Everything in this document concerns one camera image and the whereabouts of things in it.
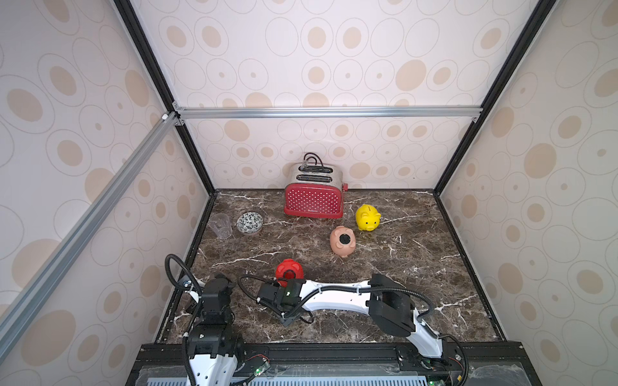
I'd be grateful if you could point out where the patterned ceramic bowl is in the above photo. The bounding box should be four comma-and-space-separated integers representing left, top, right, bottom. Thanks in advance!
236, 212, 264, 235

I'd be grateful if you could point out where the clear plastic cup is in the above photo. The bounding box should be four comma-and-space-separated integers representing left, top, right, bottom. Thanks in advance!
208, 213, 233, 240

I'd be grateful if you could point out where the black toaster cable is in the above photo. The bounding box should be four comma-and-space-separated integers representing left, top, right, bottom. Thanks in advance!
298, 152, 327, 170

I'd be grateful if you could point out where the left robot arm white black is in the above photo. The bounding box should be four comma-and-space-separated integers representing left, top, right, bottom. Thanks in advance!
182, 273, 245, 385

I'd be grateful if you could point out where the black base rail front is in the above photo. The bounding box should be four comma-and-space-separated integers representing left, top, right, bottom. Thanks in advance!
126, 341, 542, 386

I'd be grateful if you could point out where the pink piggy bank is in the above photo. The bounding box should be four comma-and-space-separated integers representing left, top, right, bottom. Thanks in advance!
329, 226, 357, 258

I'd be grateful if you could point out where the aluminium rail left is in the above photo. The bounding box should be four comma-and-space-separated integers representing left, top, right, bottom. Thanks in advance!
1, 112, 179, 361

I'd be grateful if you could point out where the red piggy bank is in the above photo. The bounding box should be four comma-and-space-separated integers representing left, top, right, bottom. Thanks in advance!
275, 259, 304, 287

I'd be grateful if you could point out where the aluminium rail back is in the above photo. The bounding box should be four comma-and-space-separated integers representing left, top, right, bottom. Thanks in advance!
178, 106, 483, 120

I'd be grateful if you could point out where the yellow piggy bank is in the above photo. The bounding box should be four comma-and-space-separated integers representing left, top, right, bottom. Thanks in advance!
356, 204, 381, 232

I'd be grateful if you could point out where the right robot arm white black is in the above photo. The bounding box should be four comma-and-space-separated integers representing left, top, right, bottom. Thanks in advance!
255, 273, 443, 359

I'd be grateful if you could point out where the black plug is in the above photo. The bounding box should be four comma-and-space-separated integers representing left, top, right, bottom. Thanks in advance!
339, 233, 351, 245

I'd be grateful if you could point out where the aluminium rail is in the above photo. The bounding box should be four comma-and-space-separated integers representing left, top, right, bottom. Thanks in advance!
178, 106, 483, 120
1, 112, 179, 361

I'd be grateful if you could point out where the red polka dot toaster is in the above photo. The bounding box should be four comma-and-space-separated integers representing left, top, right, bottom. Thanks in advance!
284, 162, 348, 219

